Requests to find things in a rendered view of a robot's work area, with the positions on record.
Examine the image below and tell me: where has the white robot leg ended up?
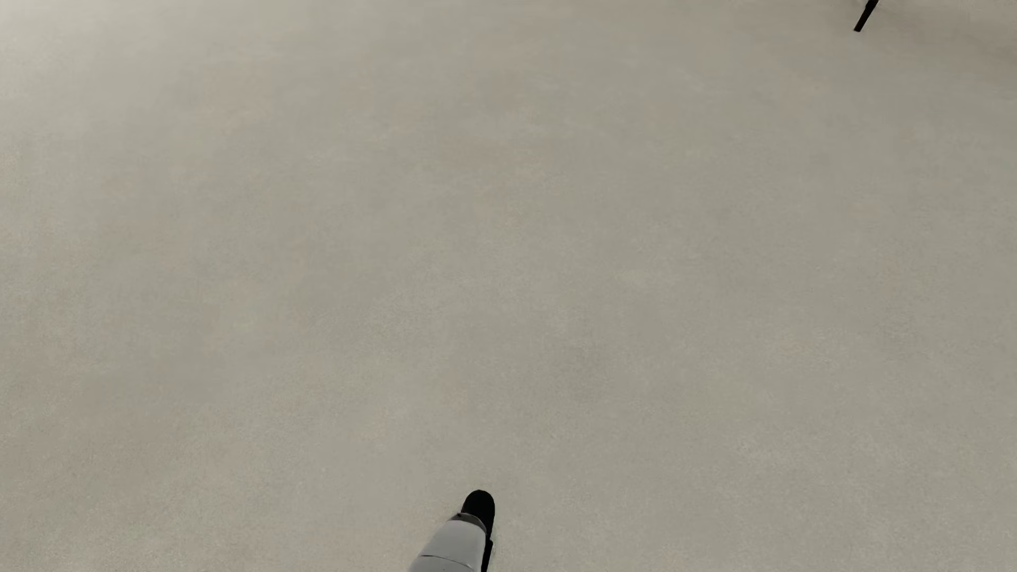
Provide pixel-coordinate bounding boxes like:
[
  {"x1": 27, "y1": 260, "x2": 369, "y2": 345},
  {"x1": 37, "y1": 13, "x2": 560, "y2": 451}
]
[{"x1": 409, "y1": 512, "x2": 488, "y2": 572}]

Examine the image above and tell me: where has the black robot foot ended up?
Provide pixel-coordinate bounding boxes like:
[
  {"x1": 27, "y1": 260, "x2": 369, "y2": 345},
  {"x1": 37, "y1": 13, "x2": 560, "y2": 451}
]
[{"x1": 461, "y1": 489, "x2": 497, "y2": 572}]

